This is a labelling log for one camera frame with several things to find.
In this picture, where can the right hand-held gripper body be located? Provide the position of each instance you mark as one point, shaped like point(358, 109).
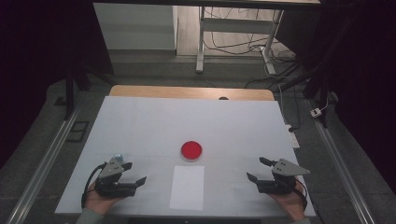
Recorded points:
point(280, 185)

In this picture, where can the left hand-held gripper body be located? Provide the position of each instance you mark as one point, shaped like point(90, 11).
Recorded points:
point(109, 185)

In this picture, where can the white paper sheet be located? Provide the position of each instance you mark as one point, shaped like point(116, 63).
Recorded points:
point(186, 189)

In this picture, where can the red ink dish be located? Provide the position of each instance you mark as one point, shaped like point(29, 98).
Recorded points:
point(191, 150)

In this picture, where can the person's left hand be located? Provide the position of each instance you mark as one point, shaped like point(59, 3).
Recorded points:
point(98, 202)

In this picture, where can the person's right hand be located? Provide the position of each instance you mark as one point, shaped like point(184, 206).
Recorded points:
point(294, 205)

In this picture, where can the white power strip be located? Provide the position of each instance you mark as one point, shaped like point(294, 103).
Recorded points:
point(293, 138)

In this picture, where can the black floor plate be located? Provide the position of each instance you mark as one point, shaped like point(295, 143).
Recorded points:
point(77, 130)

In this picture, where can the small white adapter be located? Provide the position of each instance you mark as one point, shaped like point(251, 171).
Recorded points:
point(316, 112)

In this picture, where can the black stand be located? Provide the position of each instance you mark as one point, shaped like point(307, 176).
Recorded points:
point(323, 102)
point(69, 99)

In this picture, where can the white cabinet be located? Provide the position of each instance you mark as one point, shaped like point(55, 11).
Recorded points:
point(134, 26)

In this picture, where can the dark curtain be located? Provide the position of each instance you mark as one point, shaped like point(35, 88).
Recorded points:
point(31, 62)
point(367, 62)

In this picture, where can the metal floor rail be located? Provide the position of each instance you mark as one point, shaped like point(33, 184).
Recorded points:
point(339, 165)
point(46, 161)

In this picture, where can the white desk frame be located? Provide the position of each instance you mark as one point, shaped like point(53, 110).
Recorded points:
point(236, 25)

